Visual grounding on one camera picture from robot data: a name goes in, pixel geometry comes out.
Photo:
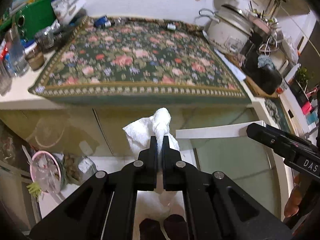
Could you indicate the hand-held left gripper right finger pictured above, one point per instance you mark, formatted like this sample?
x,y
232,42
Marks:
x,y
170,166

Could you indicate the potted green plant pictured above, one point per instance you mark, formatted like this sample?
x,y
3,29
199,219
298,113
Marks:
x,y
303,75

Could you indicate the green vegetable scraps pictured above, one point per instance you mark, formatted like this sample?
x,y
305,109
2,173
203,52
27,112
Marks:
x,y
33,188

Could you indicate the grey rag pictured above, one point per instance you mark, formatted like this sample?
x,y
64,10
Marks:
x,y
272,110

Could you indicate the blue knitted cloth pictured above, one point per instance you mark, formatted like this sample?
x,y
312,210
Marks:
x,y
265,61

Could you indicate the clear drinking glass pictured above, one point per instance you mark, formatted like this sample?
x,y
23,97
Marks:
x,y
5,80

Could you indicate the pink utensil holder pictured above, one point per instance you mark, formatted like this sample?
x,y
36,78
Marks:
x,y
261,26

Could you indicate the floral cloth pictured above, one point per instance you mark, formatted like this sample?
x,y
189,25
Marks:
x,y
140,62

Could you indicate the brown glass jar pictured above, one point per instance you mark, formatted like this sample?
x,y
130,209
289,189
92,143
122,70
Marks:
x,y
35,60

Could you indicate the small blue bottle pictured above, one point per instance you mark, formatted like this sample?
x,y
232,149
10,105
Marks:
x,y
101,21

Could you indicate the person's left foot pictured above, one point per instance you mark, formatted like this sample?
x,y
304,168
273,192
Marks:
x,y
151,230

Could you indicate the person's foot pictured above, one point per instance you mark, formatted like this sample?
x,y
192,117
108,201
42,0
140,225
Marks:
x,y
151,230
176,226

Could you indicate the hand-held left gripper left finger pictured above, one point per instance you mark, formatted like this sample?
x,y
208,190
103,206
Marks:
x,y
149,166

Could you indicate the clear plastic bottle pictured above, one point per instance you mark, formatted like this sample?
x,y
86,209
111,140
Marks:
x,y
17,57

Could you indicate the green box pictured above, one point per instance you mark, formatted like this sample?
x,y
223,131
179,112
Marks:
x,y
35,15

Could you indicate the white tissue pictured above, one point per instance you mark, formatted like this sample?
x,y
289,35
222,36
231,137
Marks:
x,y
160,122

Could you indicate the person's right hand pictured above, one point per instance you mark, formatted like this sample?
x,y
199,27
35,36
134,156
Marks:
x,y
293,201

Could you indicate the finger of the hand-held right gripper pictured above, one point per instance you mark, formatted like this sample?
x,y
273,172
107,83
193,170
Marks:
x,y
270,137

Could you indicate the pink trash bin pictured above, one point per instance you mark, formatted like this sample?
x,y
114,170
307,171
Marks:
x,y
43,167

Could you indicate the plastic bag with brown contents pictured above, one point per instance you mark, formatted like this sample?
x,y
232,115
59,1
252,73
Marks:
x,y
82,166

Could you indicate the person's right foot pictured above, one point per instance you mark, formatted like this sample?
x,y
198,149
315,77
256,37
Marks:
x,y
176,226

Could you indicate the white rice cooker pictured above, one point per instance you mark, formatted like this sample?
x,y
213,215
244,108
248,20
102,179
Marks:
x,y
225,35

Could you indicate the glass jar metal lid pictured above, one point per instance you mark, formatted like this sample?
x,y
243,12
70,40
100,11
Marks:
x,y
45,38

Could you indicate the wooden cutting board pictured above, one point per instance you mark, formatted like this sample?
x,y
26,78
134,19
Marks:
x,y
260,94

